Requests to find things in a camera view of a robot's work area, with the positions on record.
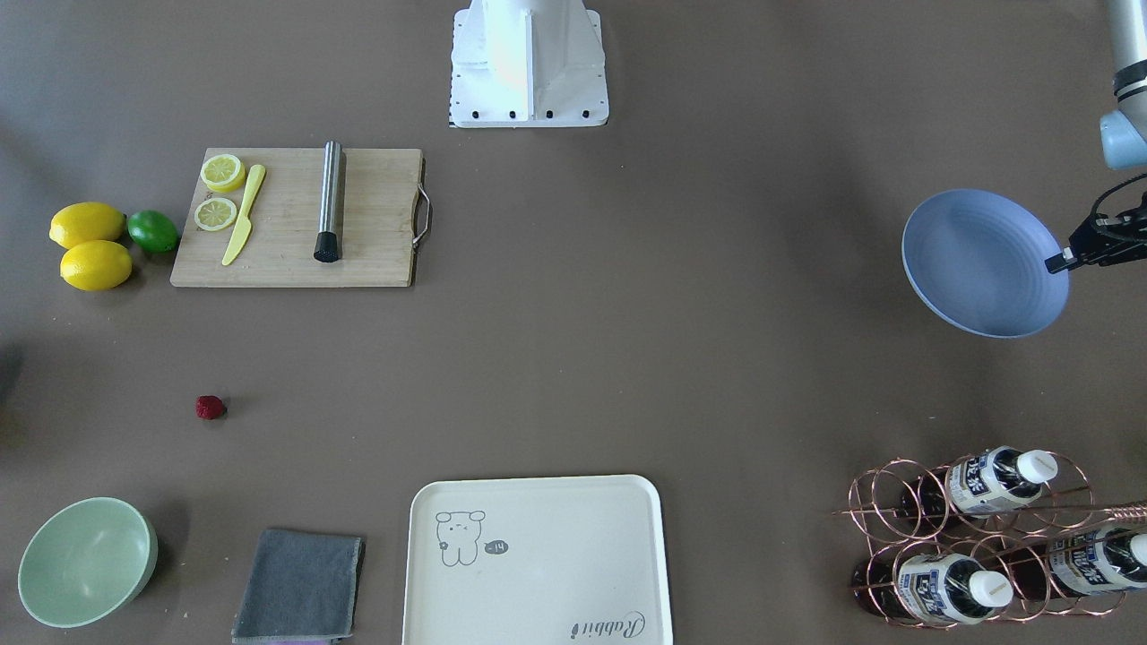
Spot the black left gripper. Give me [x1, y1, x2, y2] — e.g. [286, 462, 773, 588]
[1045, 196, 1146, 274]

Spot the blue round plate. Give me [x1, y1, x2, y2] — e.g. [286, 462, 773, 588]
[902, 189, 1070, 339]

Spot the red strawberry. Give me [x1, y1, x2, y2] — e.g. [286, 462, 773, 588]
[195, 395, 227, 420]

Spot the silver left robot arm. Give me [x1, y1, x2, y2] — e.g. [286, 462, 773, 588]
[1045, 1, 1146, 274]

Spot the upper dark bottle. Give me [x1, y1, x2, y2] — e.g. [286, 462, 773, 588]
[896, 446, 1058, 528]

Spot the dark bottle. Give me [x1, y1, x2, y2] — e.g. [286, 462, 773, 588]
[849, 554, 1014, 628]
[1001, 526, 1146, 600]
[896, 446, 1058, 528]

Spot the lower dark bottle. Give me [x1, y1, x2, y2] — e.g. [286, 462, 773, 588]
[849, 554, 1014, 628]
[1001, 526, 1146, 600]

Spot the cream rabbit tray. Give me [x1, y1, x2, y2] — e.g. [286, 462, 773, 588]
[401, 474, 674, 644]

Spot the steel cylinder black tip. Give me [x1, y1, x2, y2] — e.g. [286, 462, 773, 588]
[313, 140, 344, 262]

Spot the yellow plastic knife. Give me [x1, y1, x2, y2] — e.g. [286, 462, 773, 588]
[221, 164, 267, 266]

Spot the wooden cutting board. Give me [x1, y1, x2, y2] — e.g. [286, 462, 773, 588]
[169, 147, 426, 288]

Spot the grey folded cloth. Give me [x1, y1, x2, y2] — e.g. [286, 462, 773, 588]
[232, 529, 364, 644]

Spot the upper lemon slice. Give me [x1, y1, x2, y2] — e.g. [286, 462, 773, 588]
[198, 151, 245, 194]

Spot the lemon slice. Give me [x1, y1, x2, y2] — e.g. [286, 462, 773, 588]
[193, 197, 237, 232]
[198, 151, 245, 194]

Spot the lower lemon slice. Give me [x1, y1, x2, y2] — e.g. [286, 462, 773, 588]
[193, 197, 237, 232]

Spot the green lime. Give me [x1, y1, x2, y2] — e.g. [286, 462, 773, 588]
[125, 210, 180, 254]

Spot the lower whole lemon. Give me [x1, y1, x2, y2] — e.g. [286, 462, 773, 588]
[60, 240, 133, 292]

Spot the whole lemon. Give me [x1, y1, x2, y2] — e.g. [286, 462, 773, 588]
[48, 202, 126, 249]
[60, 240, 133, 292]

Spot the upper whole lemon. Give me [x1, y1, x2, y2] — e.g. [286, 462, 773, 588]
[48, 202, 126, 249]

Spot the green bowl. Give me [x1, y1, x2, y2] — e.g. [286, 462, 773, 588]
[18, 497, 159, 629]

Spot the copper wire bottle rack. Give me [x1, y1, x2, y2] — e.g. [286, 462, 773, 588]
[845, 451, 1144, 630]

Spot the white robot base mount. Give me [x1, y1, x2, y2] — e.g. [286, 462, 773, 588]
[448, 1, 610, 129]

